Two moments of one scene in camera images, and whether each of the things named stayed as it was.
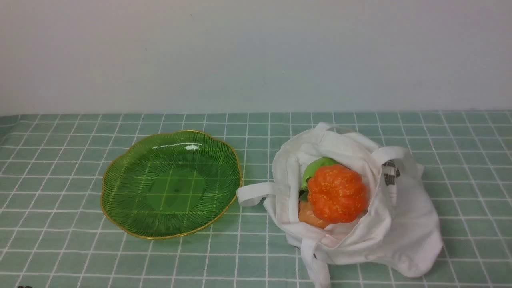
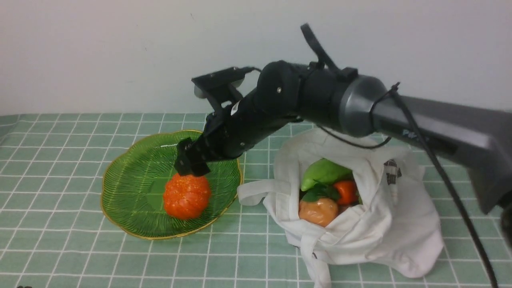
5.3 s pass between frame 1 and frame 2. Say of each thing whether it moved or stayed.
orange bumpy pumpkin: moved
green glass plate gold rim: stayed
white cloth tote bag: stayed
